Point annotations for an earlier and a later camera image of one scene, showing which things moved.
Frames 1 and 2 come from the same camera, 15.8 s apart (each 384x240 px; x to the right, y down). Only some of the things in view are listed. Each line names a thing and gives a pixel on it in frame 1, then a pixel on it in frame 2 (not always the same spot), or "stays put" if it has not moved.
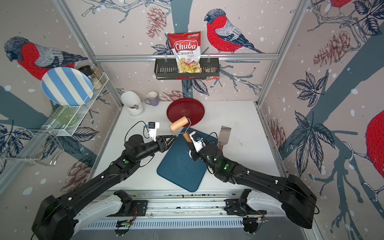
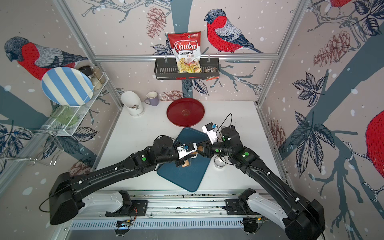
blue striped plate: [68, 86] stays put
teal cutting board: [176, 165] stays put
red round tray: [191, 108] stays put
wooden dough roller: [177, 124] -> [186, 162]
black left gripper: [162, 144] -> [181, 162]
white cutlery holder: [132, 102] stays put
